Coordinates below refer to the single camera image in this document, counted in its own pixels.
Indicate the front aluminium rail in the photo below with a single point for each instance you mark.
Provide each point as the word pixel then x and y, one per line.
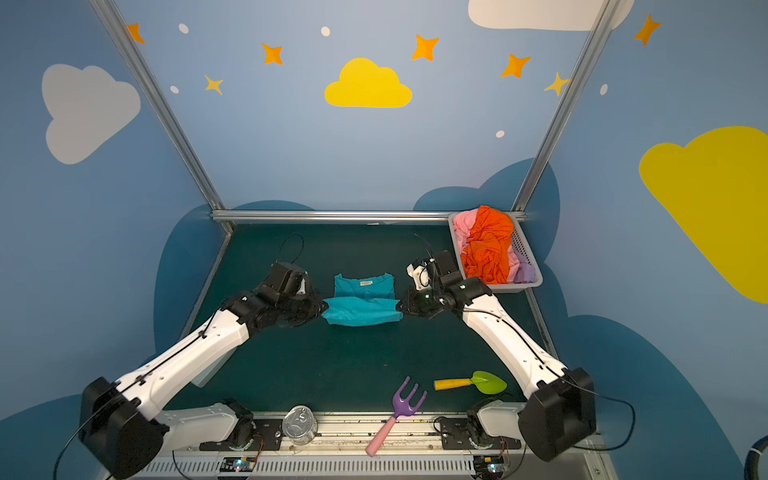
pixel 413 450

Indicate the right aluminium frame post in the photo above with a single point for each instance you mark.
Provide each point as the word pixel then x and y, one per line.
pixel 583 68

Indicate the green circuit board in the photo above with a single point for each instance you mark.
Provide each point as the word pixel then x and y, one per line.
pixel 488 468
pixel 238 465

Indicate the lilac t shirt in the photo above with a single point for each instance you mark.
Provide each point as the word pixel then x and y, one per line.
pixel 525 274

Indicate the purple pink toy rake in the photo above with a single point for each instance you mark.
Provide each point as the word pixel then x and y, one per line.
pixel 402 407

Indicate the white plastic laundry basket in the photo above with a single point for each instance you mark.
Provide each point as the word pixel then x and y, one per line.
pixel 520 247

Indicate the left aluminium frame post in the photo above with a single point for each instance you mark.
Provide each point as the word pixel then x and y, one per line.
pixel 113 21

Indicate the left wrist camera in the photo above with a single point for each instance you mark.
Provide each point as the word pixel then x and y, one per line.
pixel 289 280

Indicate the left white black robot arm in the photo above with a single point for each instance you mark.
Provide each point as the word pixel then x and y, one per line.
pixel 125 423

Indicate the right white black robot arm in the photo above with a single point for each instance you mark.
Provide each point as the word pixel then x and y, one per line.
pixel 560 404

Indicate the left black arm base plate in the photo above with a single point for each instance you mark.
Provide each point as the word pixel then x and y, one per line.
pixel 267 435

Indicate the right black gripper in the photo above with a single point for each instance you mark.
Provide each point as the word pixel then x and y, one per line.
pixel 414 301

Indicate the horizontal aluminium frame bar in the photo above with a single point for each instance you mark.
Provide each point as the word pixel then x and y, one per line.
pixel 329 217

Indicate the orange t shirt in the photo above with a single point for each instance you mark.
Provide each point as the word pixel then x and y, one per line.
pixel 489 246

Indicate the grey white stapler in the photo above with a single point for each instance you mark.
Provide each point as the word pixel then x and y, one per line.
pixel 206 375

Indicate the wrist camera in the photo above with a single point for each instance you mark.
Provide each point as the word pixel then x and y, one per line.
pixel 289 280
pixel 419 273

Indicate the aluminium frame post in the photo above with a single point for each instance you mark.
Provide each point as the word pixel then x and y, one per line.
pixel 583 68
pixel 113 21

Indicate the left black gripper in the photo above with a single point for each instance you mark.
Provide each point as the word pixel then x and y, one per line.
pixel 308 306

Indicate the left green circuit board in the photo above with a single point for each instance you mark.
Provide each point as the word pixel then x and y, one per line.
pixel 238 465

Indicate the teal printed t shirt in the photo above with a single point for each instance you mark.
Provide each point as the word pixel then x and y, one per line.
pixel 363 302

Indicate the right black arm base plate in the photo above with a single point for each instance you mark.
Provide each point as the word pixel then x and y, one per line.
pixel 461 433

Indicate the right green circuit board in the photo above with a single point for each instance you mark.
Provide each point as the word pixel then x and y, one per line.
pixel 488 468

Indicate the silver tin can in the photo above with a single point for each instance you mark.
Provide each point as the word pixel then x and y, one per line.
pixel 299 425

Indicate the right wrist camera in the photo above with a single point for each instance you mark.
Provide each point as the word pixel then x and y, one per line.
pixel 419 273

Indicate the green yellow toy trowel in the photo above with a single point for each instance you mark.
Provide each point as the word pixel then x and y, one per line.
pixel 484 382

